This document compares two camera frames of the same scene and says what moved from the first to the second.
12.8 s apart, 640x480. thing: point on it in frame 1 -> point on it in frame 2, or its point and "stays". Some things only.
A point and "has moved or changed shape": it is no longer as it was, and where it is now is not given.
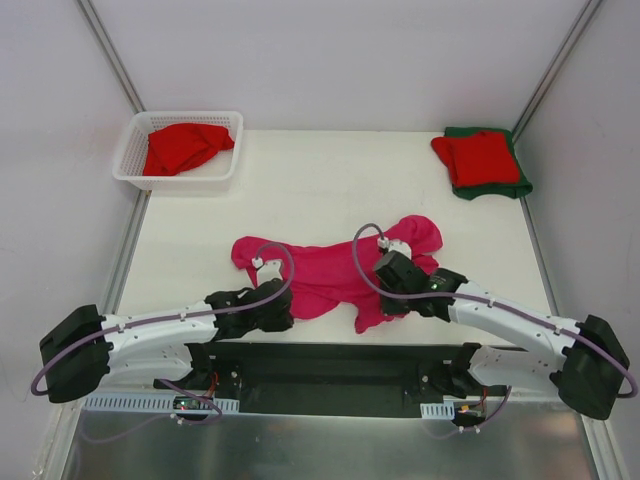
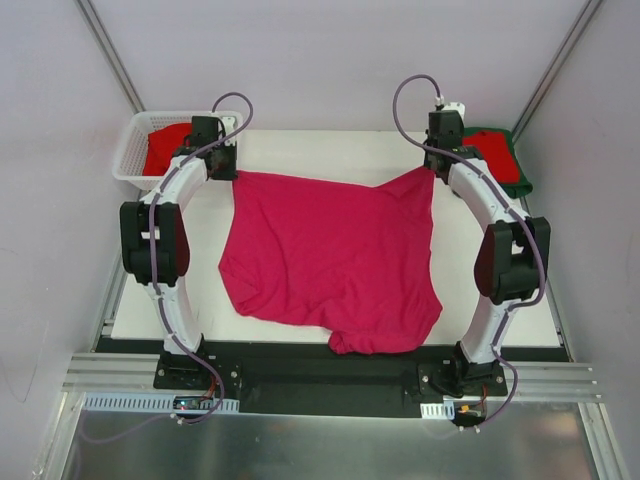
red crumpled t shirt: [174, 148] stays
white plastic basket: [217, 171] stays
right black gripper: [396, 272] -> [435, 160]
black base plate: [328, 379] stays
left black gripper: [279, 298] -> [223, 166]
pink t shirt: [344, 278] has moved or changed shape
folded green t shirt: [514, 189] stays
